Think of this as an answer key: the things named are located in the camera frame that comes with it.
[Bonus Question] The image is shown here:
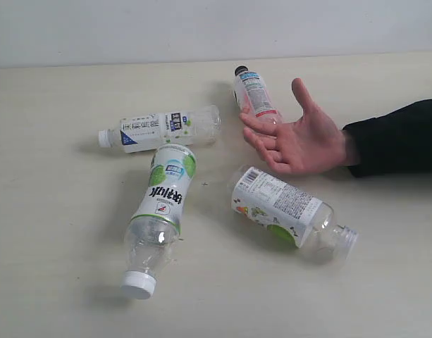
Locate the person's open bare hand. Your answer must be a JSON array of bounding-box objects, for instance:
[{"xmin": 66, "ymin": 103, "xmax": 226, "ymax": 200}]
[{"xmin": 240, "ymin": 78, "xmax": 360, "ymax": 175}]

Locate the pink drink bottle black cap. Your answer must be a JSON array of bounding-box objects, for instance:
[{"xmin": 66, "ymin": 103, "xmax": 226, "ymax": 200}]
[{"xmin": 233, "ymin": 65, "xmax": 283, "ymax": 124}]

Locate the clear bottle printed label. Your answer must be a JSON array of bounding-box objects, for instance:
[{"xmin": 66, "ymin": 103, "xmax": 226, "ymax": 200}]
[{"xmin": 228, "ymin": 165, "xmax": 358, "ymax": 265}]

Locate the black sleeved forearm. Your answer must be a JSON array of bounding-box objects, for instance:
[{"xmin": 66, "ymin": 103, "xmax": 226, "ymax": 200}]
[{"xmin": 343, "ymin": 99, "xmax": 432, "ymax": 177}]

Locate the green white label bottle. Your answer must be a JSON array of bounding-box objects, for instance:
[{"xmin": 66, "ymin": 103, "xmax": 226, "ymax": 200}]
[{"xmin": 121, "ymin": 144, "xmax": 197, "ymax": 299}]

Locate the jasmine tea bottle white cap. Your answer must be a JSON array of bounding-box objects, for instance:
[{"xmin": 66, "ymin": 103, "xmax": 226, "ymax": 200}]
[{"xmin": 98, "ymin": 105, "xmax": 221, "ymax": 154}]

